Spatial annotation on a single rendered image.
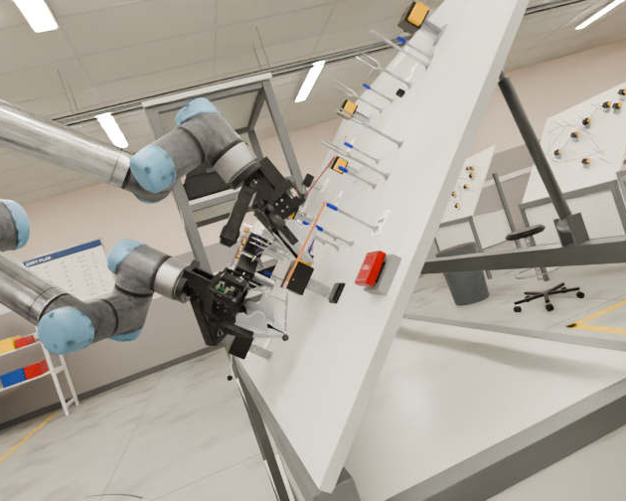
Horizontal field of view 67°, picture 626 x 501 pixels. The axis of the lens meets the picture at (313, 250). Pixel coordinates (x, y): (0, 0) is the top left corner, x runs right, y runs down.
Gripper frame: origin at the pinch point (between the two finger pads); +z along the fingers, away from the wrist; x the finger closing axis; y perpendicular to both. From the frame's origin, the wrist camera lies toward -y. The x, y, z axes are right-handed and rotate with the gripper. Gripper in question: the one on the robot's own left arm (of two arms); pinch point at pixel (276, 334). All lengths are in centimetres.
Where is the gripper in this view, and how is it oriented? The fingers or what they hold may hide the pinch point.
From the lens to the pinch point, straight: 90.0
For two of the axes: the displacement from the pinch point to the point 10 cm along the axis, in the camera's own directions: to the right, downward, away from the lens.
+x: 3.4, -4.9, 8.0
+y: 2.3, -7.8, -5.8
